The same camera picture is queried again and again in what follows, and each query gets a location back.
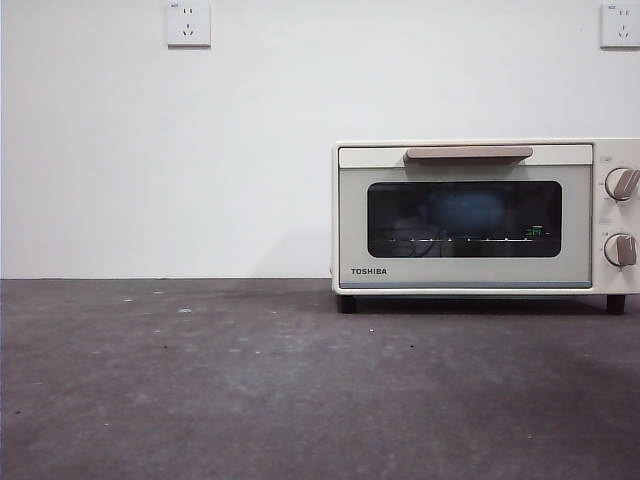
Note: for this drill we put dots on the white toaster oven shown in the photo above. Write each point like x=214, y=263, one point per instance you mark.
x=599, y=215

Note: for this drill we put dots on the beige oven knob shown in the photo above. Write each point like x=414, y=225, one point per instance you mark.
x=620, y=249
x=622, y=184

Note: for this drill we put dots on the white wall socket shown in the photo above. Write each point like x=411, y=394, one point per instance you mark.
x=621, y=25
x=189, y=25

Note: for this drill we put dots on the blue bowl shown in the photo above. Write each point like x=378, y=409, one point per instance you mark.
x=467, y=210

